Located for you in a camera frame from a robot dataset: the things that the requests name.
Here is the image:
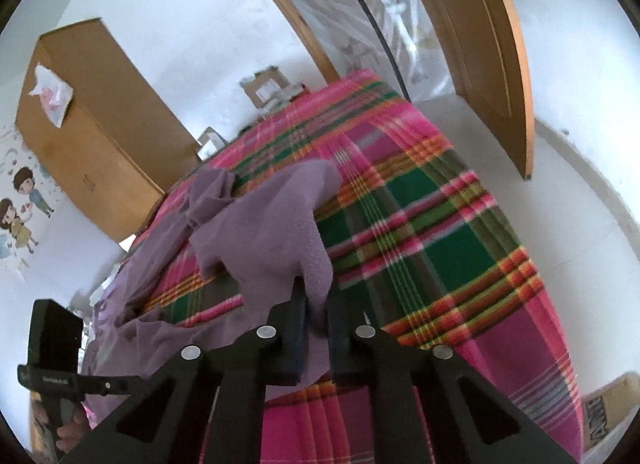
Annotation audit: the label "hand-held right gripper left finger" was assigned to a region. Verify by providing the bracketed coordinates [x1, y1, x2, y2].
[62, 277, 309, 464]

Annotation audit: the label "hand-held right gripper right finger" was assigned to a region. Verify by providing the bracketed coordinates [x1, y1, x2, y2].
[326, 293, 576, 464]

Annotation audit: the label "purple fleece pants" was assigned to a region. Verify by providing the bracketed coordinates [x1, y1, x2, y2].
[82, 159, 346, 405]

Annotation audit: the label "person's left hand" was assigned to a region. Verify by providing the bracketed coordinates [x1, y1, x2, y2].
[54, 406, 93, 455]

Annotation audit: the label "pink green plaid bed sheet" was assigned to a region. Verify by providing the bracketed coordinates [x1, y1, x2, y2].
[127, 69, 583, 464]

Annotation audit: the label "wooden wardrobe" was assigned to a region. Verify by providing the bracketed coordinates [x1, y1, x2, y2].
[15, 18, 203, 244]

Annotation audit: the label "small white open box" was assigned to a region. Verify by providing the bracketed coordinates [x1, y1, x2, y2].
[196, 127, 223, 160]

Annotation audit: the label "white plastic bag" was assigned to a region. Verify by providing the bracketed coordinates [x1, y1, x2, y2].
[27, 62, 75, 129]

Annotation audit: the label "labelled cardboard box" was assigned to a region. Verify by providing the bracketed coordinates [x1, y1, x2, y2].
[239, 67, 291, 108]

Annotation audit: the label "wooden door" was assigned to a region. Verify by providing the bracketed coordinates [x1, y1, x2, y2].
[390, 0, 535, 181]

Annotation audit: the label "black curtain strip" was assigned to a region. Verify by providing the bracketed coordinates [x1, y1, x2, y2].
[319, 0, 410, 101]

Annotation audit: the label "clear printed door curtain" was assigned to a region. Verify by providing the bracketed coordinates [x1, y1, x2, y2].
[267, 0, 456, 100]

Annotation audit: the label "cartoon children wall sticker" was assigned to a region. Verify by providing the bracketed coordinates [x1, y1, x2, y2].
[0, 124, 56, 270]

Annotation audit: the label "wooden door frame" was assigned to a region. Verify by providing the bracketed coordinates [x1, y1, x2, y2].
[227, 0, 341, 84]

